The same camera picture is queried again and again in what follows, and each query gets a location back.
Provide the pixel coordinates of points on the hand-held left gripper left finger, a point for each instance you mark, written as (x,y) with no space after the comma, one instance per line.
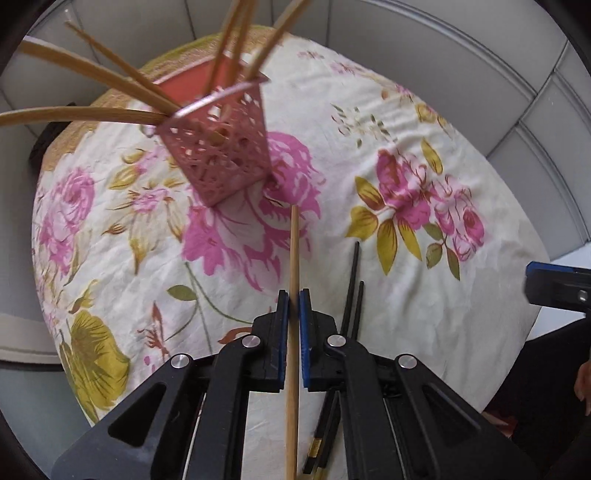
(282,341)

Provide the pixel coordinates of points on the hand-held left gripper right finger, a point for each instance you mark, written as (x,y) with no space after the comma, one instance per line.
(304,341)

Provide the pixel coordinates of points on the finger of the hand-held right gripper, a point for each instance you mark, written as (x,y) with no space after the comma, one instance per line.
(558,286)

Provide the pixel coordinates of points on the black chopstick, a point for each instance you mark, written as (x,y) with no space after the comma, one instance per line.
(353,277)
(359,304)

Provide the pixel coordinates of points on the long bamboo chopstick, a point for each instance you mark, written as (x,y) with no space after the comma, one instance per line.
(294,254)

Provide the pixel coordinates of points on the pink perforated chopstick holder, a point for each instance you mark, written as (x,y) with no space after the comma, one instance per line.
(221,157)

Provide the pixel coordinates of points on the bunch of wooden chopsticks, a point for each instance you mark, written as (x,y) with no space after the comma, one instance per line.
(69,114)

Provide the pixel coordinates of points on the floral printed cloth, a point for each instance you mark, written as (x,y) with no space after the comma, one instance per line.
(415,323)

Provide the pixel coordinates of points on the person's legs in black pants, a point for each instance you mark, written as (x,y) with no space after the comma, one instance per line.
(545,415)

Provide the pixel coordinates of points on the white cabinet with drawers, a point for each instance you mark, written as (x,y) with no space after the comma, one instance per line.
(461,46)

